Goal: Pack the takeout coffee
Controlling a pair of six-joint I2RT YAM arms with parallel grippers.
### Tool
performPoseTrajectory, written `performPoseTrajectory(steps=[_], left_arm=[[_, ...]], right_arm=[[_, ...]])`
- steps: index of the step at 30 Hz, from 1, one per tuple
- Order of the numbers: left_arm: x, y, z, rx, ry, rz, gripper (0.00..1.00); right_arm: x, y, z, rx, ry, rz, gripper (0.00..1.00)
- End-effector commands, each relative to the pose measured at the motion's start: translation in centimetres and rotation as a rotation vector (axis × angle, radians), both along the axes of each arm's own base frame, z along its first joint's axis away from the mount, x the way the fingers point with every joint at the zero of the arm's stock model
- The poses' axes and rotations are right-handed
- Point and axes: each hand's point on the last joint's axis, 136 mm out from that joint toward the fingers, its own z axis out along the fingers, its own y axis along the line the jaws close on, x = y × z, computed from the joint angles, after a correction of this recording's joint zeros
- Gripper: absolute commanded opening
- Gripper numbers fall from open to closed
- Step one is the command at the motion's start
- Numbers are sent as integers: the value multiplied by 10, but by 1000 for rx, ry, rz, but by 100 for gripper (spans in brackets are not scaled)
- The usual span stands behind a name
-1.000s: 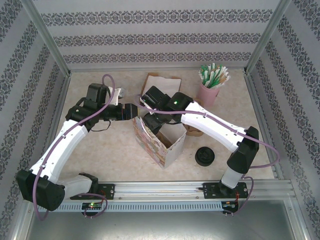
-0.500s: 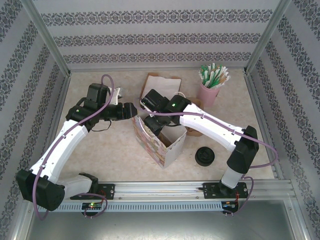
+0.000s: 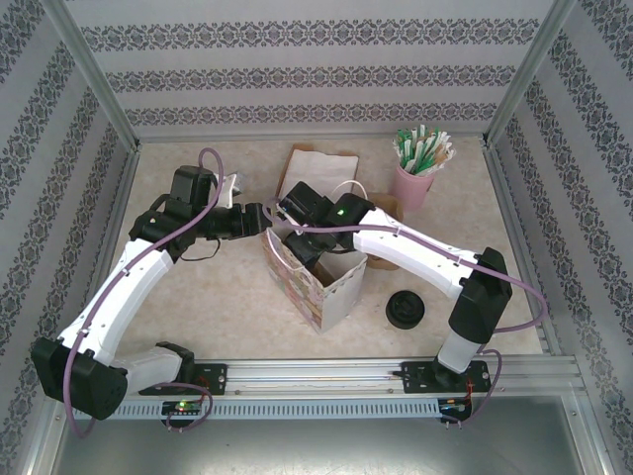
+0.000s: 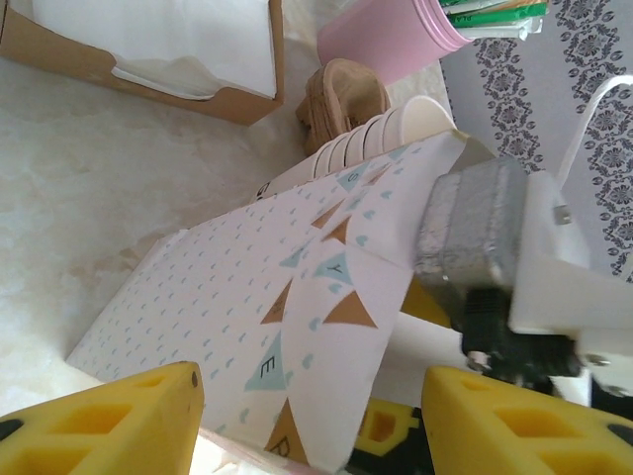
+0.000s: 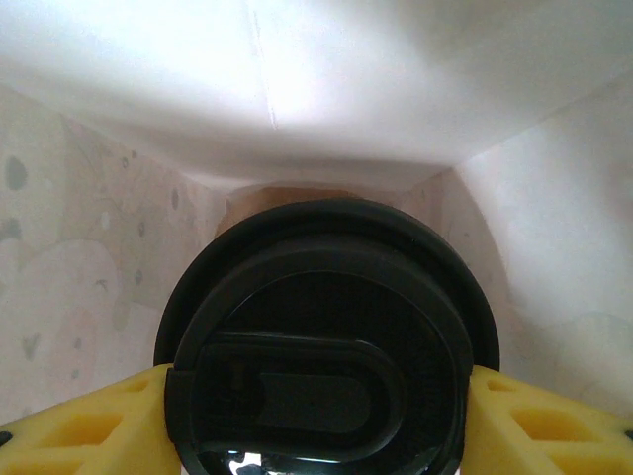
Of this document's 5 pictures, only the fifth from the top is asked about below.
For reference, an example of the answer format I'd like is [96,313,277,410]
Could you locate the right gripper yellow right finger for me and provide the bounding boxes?
[462,363,633,475]

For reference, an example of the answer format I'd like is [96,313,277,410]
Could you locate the black plastic cup lid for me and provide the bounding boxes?
[153,197,500,475]

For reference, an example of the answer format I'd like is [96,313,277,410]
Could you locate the white paper bag with handles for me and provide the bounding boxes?
[0,0,633,475]

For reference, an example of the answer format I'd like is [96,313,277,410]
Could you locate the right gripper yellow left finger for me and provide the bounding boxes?
[0,363,182,475]

